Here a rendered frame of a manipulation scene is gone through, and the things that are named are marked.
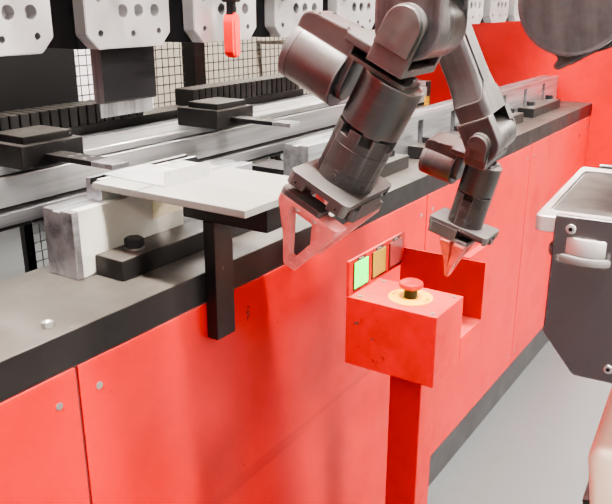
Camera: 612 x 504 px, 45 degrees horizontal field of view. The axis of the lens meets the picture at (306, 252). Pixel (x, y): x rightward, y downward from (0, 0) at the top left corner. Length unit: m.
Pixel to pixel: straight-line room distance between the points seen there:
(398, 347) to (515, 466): 1.10
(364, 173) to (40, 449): 0.50
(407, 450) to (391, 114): 0.83
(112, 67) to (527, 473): 1.60
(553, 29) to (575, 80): 2.43
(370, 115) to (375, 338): 0.62
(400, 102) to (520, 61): 2.42
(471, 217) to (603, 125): 1.82
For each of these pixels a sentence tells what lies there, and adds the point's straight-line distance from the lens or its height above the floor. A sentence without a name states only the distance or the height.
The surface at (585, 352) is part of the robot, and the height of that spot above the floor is 0.91.
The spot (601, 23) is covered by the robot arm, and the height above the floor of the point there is 1.22.
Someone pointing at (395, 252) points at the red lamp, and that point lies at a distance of 1.33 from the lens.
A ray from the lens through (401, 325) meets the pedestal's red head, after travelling 1.18.
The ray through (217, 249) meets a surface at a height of 0.91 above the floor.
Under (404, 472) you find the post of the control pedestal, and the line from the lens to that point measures 1.40.
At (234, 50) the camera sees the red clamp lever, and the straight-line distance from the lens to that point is 1.16.
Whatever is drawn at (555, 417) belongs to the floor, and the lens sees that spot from 2.51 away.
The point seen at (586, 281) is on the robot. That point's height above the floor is 0.98.
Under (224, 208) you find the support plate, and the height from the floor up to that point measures 1.00.
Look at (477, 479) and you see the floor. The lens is 2.17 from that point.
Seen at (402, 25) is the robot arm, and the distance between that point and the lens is 0.61.
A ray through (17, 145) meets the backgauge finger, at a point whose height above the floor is 1.02.
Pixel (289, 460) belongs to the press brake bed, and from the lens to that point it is 1.39.
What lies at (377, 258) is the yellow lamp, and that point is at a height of 0.82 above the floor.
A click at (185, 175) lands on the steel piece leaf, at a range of 1.03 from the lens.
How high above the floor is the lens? 1.24
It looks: 19 degrees down
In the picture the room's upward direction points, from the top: straight up
